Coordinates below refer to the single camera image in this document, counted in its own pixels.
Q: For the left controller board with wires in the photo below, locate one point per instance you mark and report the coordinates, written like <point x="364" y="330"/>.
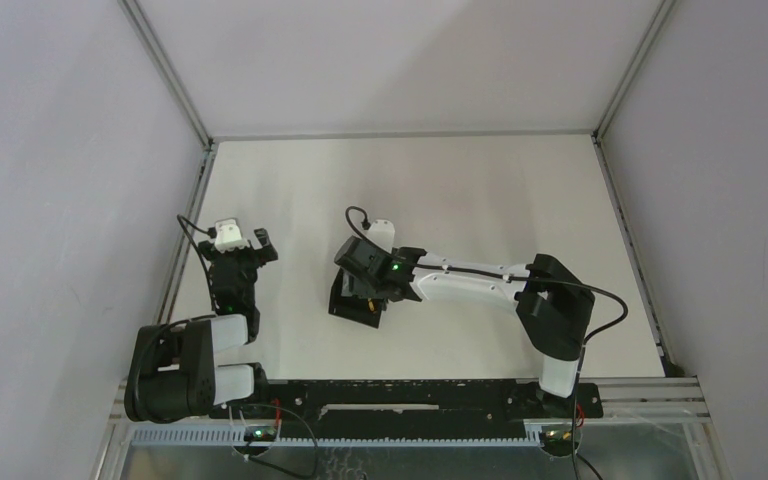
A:
<point x="271" y="433"/>

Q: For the aluminium frame back rail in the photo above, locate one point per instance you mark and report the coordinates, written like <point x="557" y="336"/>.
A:
<point x="401" y="134"/>

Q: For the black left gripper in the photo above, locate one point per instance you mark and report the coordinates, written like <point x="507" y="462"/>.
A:
<point x="237" y="255"/>

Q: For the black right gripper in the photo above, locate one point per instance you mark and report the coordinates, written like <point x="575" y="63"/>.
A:
<point x="368" y="290"/>

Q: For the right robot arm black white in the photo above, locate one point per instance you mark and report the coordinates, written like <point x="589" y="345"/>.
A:
<point x="551" y="304"/>

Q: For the aluminium frame right floor rail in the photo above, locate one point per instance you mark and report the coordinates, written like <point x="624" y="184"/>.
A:
<point x="670" y="368"/>

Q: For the controller board with wires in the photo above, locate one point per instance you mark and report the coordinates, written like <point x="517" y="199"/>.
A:
<point x="271" y="433"/>
<point x="558" y="443"/>

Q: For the aluminium frame floor rail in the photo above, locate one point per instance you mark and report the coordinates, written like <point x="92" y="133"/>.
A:
<point x="670" y="368"/>
<point x="185" y="244"/>

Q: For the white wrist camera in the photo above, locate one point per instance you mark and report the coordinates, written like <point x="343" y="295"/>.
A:
<point x="382" y="234"/>
<point x="229" y="235"/>

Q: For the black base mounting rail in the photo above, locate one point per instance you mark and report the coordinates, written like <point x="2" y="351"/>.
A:
<point x="426" y="409"/>

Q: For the right controller board with wires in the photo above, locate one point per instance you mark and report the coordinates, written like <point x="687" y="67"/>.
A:
<point x="558" y="443"/>

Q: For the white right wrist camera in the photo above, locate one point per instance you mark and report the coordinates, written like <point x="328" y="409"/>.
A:
<point x="382" y="234"/>

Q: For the black plastic bin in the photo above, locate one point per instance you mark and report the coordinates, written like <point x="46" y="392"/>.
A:
<point x="358" y="314"/>

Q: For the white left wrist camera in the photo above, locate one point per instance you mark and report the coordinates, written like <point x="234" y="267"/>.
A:
<point x="229" y="235"/>

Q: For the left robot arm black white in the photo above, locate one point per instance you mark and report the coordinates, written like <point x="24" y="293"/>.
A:
<point x="173" y="373"/>

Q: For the aluminium frame left floor rail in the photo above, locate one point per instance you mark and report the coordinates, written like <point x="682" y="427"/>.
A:
<point x="185" y="244"/>

